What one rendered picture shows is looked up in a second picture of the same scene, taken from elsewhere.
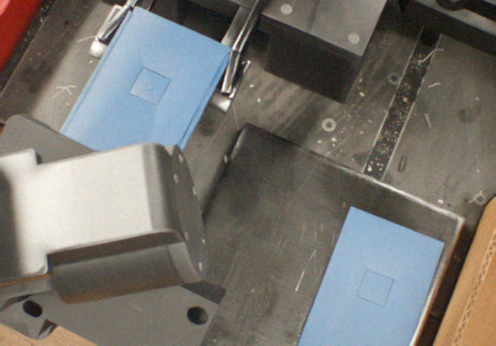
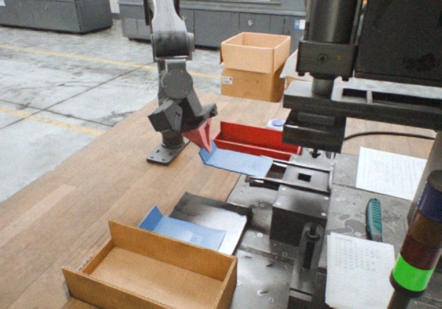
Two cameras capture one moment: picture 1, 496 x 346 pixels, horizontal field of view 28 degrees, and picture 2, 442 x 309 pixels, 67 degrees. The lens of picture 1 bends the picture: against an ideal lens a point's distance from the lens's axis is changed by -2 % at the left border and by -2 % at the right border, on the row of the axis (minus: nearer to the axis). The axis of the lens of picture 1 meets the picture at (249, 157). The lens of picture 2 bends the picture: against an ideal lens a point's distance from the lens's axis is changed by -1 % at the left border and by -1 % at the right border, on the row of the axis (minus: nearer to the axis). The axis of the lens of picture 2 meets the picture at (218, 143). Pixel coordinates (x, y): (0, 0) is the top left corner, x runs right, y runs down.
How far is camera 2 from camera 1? 0.64 m
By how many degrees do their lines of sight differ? 65
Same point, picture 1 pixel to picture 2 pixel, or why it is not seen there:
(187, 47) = (262, 169)
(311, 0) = (289, 194)
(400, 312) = not seen: hidden behind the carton
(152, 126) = (235, 164)
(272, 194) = (228, 213)
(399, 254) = (208, 245)
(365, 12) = (290, 206)
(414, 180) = (242, 260)
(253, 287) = (197, 211)
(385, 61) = (291, 251)
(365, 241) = (213, 235)
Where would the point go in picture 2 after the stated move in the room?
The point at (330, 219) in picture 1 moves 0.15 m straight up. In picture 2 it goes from (221, 227) to (221, 164)
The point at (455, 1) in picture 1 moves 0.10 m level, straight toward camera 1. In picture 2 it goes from (307, 233) to (252, 216)
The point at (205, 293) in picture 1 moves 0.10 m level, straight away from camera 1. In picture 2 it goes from (168, 113) to (220, 113)
